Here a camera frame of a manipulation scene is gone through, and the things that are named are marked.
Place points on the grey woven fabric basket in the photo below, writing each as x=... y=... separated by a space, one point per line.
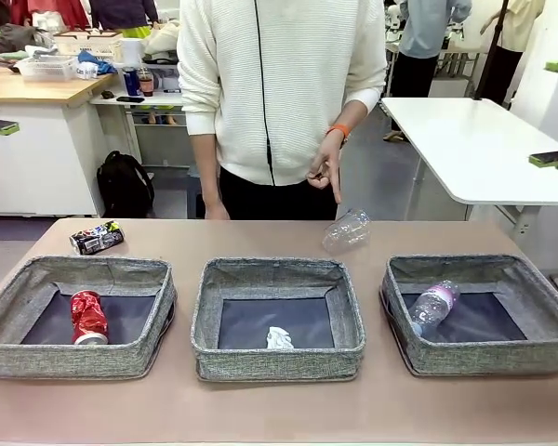
x=483 y=360
x=274 y=364
x=74 y=360

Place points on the white paper roll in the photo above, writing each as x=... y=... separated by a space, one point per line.
x=131 y=51

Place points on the person's left forearm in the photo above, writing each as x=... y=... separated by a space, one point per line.
x=353 y=116

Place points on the yellow safety vest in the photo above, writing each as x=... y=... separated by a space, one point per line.
x=137 y=31

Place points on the person in beige top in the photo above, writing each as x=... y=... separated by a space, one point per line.
x=521 y=28

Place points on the plastic cup with dark drink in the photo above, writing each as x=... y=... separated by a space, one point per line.
x=146 y=86

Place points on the black backpack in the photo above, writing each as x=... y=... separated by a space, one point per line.
x=123 y=186

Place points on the person's left hand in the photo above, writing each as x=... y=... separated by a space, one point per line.
x=325 y=162

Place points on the white crate with brown rim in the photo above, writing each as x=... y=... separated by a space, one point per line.
x=88 y=46

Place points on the orange wristband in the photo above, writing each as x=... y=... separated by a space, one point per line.
x=339 y=131

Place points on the white bag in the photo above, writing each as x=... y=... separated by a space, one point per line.
x=163 y=42

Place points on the white shelf table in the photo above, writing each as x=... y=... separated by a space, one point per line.
x=167 y=98

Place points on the black phone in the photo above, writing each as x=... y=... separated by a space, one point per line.
x=130 y=99

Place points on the blue cloth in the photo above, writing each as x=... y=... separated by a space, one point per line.
x=97 y=60

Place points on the clear bottle with blue cap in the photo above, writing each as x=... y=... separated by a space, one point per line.
x=432 y=304

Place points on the person's right hand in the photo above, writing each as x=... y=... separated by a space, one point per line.
x=217 y=213

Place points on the white paper ball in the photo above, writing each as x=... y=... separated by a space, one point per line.
x=279 y=338

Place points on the person in dark jacket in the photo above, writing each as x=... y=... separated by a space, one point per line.
x=121 y=11

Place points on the crushed clear plastic cup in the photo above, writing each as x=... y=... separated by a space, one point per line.
x=349 y=232

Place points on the white plastic basket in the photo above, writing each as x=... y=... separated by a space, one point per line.
x=46 y=67

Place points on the person in light blue shirt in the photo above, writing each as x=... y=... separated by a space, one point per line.
x=423 y=28

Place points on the person in red top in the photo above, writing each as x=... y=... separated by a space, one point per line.
x=70 y=11

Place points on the crushed red drink can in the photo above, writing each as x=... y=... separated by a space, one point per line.
x=88 y=316

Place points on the black stand pole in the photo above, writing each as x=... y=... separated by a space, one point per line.
x=493 y=46

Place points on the grey jacket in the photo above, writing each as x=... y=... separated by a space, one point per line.
x=9 y=39

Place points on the person in white sweater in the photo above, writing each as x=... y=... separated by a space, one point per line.
x=283 y=93

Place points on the dark blue tumbler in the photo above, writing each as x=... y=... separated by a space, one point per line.
x=131 y=81

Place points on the crushed black drink can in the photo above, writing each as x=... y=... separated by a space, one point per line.
x=97 y=238

